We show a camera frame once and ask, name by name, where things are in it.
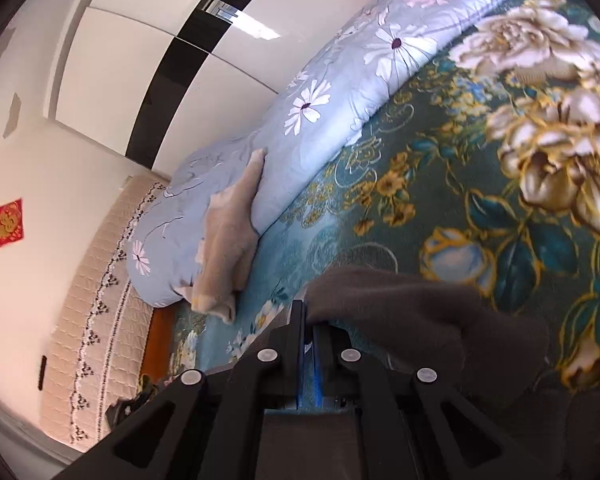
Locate light blue floral duvet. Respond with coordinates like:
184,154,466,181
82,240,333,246
126,0,546,309

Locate teal floral blanket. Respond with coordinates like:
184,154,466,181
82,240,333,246
170,0,600,396

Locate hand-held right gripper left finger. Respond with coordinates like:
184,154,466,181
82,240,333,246
55,301,307,480

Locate white wardrobe with black stripe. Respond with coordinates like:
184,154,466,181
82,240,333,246
40,0,381,171

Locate red square wall decoration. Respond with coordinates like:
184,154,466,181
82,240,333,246
0,198,24,251

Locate beige quilted headboard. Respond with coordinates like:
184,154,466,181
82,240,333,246
42,175,171,446

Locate dark object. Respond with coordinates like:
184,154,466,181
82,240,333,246
105,375,181,432

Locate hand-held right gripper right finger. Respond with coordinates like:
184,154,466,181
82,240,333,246
313,324,546,480

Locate wooden bed frame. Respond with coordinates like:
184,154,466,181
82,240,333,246
139,305,177,382

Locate pale pink fleece garment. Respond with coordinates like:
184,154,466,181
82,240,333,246
177,147,269,325

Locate dark grey pants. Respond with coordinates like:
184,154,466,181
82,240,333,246
300,265,600,480

